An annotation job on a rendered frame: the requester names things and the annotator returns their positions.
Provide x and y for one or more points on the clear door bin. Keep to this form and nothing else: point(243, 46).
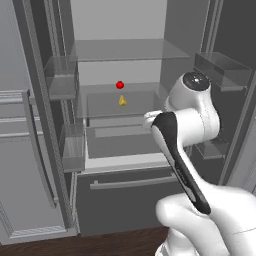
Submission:
point(72, 150)
point(61, 83)
point(226, 73)
point(213, 150)

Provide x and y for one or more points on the grey left fridge door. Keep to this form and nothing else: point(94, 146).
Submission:
point(36, 73)

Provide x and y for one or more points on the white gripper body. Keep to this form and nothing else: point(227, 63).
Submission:
point(150, 118)

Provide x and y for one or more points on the large glass fridge shelf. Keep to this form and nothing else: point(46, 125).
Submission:
point(126, 50)

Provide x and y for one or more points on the red tomato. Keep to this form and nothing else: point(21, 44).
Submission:
point(120, 85)

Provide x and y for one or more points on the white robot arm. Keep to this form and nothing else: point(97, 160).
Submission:
point(203, 126)

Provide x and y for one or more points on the grey freezer drawer front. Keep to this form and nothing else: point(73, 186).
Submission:
point(120, 210)

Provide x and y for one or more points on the grey crisper drawer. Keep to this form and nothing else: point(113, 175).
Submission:
point(120, 146)

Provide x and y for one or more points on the yellow lemon wedge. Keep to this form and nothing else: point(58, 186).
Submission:
point(122, 101)

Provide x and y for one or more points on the grey fridge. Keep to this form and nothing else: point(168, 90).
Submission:
point(116, 20)

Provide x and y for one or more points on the grey fridge door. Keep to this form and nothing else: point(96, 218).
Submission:
point(36, 73)
point(233, 33)

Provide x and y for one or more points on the small glass fridge shelf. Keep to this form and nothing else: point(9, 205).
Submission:
point(110, 110)

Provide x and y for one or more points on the grey right fridge door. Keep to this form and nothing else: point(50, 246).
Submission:
point(233, 33)

